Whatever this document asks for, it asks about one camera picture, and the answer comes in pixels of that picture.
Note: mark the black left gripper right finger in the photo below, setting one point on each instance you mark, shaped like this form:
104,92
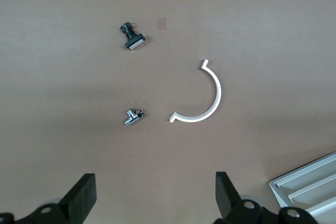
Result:
228,197

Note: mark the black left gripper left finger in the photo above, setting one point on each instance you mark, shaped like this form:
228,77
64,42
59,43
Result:
78,197

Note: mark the white drawer cabinet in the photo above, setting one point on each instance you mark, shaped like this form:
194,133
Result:
302,179

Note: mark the small metal selector switch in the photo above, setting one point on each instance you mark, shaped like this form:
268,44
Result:
132,116

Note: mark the white semicircular plastic bracket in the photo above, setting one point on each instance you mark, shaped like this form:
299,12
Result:
216,87

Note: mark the black metal key switch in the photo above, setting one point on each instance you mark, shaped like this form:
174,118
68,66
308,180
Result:
134,41

